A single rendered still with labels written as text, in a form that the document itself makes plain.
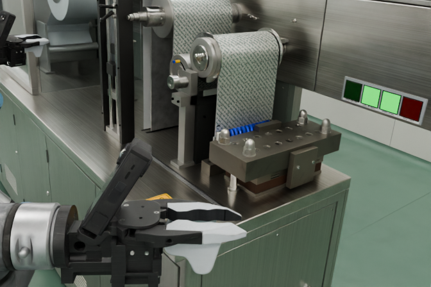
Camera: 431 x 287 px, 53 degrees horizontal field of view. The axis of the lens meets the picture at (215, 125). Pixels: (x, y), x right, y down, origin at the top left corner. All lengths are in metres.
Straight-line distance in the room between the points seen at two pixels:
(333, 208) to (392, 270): 1.25
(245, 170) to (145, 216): 0.67
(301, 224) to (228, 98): 0.43
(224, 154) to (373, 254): 1.67
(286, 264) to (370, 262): 1.31
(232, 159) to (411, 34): 0.56
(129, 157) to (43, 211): 0.12
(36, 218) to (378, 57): 1.00
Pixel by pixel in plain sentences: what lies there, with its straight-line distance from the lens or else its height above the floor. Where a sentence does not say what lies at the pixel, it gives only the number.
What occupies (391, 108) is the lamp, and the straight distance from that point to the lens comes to 1.27.
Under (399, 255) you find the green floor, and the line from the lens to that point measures 2.79.
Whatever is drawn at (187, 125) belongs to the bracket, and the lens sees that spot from 1.34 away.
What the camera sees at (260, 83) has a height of 1.16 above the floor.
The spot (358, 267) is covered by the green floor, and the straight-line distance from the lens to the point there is 2.60.
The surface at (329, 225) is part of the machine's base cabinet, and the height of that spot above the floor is 0.74.
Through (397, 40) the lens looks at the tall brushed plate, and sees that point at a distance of 1.25.
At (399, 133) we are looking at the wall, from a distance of 4.04.
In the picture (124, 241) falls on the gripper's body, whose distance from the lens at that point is 0.51.
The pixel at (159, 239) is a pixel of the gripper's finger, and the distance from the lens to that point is 0.48.
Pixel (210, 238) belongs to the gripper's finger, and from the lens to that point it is 0.49.
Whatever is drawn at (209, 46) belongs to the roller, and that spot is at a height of 1.29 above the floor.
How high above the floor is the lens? 1.53
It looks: 21 degrees down
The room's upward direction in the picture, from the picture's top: 3 degrees clockwise
